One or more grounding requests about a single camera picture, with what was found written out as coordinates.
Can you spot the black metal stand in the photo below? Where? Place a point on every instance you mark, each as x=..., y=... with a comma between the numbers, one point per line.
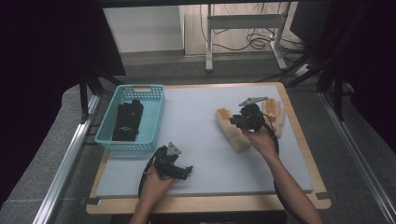
x=84, y=93
x=337, y=90

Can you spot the black curtain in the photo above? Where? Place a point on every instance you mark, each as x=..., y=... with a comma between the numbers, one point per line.
x=367, y=62
x=40, y=77

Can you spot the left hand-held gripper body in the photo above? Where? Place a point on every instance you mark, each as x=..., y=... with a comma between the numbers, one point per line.
x=166, y=160

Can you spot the white cabinet panel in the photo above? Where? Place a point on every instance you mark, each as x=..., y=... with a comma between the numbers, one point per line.
x=143, y=29

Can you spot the tan bread-like object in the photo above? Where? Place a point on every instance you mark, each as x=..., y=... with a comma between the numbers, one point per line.
x=233, y=133

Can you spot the beige knit glove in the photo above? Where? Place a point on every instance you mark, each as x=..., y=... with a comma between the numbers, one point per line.
x=277, y=116

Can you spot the person's right hand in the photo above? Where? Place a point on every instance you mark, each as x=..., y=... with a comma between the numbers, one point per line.
x=263, y=141

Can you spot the teal plastic basket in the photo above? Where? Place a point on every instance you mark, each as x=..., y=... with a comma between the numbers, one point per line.
x=154, y=124

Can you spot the wooden table board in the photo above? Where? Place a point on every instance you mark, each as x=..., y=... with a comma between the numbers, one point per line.
x=202, y=205

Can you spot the person's left hand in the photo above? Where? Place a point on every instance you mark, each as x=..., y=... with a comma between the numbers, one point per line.
x=155, y=185

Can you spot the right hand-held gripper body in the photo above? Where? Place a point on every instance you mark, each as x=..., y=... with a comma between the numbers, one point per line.
x=253, y=116

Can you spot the aluminium rail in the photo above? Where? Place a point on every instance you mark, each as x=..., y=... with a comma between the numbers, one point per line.
x=68, y=158
x=358, y=155

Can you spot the black tape corner piece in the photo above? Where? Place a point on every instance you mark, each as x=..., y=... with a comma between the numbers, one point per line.
x=323, y=196
x=90, y=201

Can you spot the black gloves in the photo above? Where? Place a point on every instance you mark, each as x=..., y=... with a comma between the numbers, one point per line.
x=128, y=119

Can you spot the white metal desk frame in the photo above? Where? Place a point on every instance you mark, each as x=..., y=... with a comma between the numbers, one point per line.
x=243, y=21

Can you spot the white foam mat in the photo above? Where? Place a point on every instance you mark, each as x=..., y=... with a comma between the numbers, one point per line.
x=202, y=140

